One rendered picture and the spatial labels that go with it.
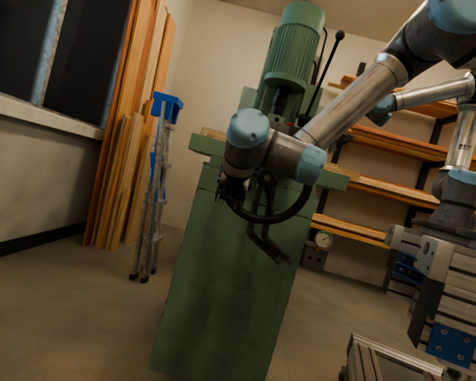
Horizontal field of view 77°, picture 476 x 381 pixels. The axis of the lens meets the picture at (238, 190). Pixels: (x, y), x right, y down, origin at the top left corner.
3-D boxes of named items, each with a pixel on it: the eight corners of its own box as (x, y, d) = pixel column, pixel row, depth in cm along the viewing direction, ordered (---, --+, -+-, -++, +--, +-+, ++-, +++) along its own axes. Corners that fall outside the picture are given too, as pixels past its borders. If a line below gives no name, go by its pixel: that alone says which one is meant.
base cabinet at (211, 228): (145, 369, 112) (194, 187, 109) (177, 303, 170) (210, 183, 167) (260, 401, 112) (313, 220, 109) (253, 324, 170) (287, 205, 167)
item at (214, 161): (208, 165, 109) (211, 154, 109) (213, 167, 130) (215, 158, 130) (313, 194, 109) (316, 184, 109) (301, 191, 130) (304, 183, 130)
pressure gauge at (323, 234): (310, 250, 104) (317, 228, 103) (308, 248, 107) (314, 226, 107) (328, 255, 104) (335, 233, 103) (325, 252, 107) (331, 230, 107)
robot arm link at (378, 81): (407, 23, 73) (258, 157, 76) (434, -5, 62) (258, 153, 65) (439, 57, 73) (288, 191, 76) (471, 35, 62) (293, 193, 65)
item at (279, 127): (261, 130, 100) (266, 114, 99) (259, 134, 111) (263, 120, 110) (299, 140, 100) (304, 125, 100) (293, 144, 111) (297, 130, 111)
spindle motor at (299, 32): (265, 75, 115) (287, -5, 113) (261, 88, 132) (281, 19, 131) (309, 87, 115) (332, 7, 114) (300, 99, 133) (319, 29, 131)
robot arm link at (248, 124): (267, 147, 51) (221, 128, 52) (255, 178, 61) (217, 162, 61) (280, 115, 55) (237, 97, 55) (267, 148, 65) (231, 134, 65)
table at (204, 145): (181, 145, 99) (186, 127, 99) (195, 153, 130) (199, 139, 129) (357, 193, 100) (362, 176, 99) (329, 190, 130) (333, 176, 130)
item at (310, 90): (298, 114, 141) (307, 82, 140) (295, 118, 150) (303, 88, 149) (315, 119, 141) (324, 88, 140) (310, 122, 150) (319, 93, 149)
